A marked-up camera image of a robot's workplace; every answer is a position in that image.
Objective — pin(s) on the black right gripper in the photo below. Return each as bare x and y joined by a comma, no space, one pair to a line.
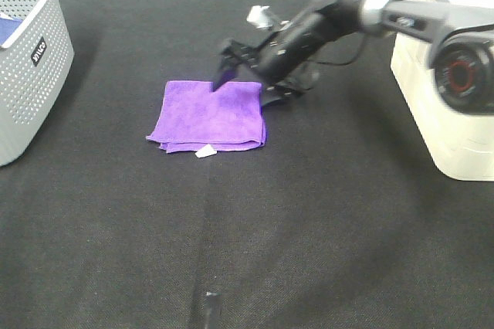
276,57

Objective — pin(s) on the purple microfiber towel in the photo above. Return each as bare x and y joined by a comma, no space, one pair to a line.
193,116

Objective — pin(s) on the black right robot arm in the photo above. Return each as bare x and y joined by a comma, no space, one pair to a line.
460,39

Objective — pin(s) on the black tablecloth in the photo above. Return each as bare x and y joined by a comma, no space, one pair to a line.
340,221

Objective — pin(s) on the white plastic bin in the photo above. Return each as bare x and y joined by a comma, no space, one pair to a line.
460,146

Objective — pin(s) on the black tape strip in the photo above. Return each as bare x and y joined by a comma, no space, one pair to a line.
213,309

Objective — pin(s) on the grey perforated plastic basket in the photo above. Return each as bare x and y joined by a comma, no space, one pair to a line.
35,62

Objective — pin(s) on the blue cloth in basket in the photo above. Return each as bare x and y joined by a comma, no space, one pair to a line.
8,25

